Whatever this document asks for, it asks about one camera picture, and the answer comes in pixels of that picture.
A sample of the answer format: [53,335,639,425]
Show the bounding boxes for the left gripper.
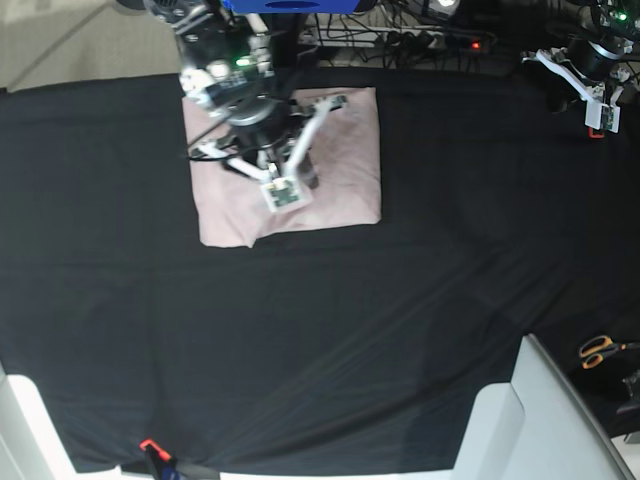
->
[545,39,627,114]

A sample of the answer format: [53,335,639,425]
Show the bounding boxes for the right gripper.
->
[228,98,319,189]

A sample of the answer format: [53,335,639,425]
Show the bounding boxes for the pink T-shirt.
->
[190,87,382,248]

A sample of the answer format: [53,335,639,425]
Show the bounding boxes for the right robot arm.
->
[144,1,319,189]

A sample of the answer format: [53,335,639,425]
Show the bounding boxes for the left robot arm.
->
[537,1,639,113]

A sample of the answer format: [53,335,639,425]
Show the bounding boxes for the red and black clamp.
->
[588,127,606,139]

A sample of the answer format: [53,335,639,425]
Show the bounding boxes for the white power strip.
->
[298,25,445,49]

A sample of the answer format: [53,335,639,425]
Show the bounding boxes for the blue box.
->
[222,0,359,14]

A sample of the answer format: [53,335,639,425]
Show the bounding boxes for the black table cloth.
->
[1,69,639,475]

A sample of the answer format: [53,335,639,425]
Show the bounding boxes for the orange blue clamp bottom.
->
[139,439,183,480]

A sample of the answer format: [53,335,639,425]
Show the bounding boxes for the white bin left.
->
[1,372,123,479]

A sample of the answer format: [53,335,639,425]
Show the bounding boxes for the orange handled scissors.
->
[578,335,639,370]

